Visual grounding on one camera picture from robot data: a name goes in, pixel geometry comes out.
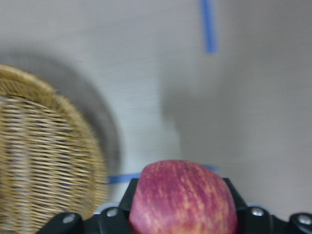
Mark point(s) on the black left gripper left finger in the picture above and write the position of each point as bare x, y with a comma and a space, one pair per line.
111, 220

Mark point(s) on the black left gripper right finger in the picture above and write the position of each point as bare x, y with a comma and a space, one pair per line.
257, 220

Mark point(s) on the red yellow striped apple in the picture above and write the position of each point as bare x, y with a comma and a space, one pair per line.
182, 197

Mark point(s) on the round woven wicker basket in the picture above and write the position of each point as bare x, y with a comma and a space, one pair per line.
50, 159

